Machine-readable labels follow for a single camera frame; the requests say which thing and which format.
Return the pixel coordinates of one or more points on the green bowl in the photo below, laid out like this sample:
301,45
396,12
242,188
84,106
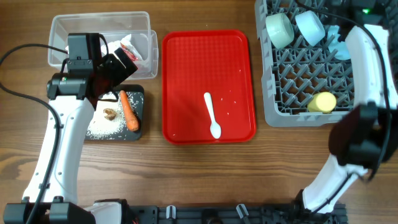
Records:
280,30

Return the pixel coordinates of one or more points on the orange carrot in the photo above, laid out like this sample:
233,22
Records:
131,120

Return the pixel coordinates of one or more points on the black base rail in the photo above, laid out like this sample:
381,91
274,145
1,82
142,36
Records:
240,214

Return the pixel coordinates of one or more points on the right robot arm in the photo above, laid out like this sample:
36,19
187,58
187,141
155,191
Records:
367,136

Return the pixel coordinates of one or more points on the white plastic spoon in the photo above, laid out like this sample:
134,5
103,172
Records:
215,128

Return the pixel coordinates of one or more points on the white napkin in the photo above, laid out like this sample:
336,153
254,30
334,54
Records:
113,46

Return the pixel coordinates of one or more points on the yellow cup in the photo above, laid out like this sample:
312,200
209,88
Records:
324,102

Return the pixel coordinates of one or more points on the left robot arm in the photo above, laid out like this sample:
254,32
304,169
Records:
73,93

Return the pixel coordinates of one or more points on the white rice pile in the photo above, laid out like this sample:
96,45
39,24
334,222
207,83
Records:
105,127

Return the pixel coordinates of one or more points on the red serving tray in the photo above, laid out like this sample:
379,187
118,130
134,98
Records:
214,61

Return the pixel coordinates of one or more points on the black plastic tray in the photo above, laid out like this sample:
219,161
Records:
138,93

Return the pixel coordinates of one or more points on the clear plastic bin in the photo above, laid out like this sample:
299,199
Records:
114,26

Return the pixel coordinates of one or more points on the light blue bowl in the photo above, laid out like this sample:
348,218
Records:
310,27

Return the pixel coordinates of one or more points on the brown food scrap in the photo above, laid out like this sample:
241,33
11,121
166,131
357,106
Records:
109,114

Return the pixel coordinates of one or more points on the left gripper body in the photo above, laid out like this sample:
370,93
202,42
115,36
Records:
115,71

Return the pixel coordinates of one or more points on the red foil wrapper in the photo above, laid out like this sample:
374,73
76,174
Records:
129,52

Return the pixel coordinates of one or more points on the light blue plate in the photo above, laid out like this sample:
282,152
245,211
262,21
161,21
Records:
333,43

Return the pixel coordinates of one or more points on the grey dishwasher rack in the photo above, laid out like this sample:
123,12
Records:
294,74

